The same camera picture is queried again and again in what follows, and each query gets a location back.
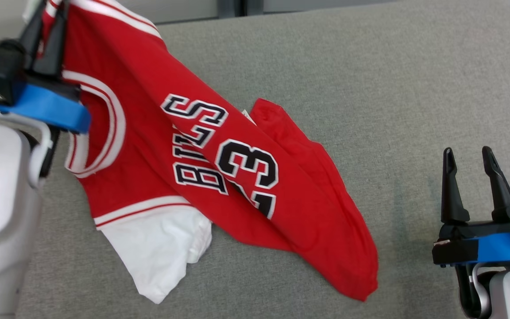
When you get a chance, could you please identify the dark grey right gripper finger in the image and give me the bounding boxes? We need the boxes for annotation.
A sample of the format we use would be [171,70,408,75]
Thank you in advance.
[441,148,470,224]
[482,146,510,222]

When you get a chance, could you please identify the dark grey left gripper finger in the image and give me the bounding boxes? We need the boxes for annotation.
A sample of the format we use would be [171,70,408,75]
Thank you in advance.
[19,0,46,67]
[34,2,69,76]

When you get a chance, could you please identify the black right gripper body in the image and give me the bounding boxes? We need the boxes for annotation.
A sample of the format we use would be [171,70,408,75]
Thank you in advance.
[432,220,510,266]

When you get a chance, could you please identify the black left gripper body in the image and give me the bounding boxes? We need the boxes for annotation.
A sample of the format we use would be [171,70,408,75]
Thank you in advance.
[27,71,82,103]

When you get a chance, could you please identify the red basketball jersey white trim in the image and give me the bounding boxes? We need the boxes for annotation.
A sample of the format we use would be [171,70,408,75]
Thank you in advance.
[38,0,379,305]

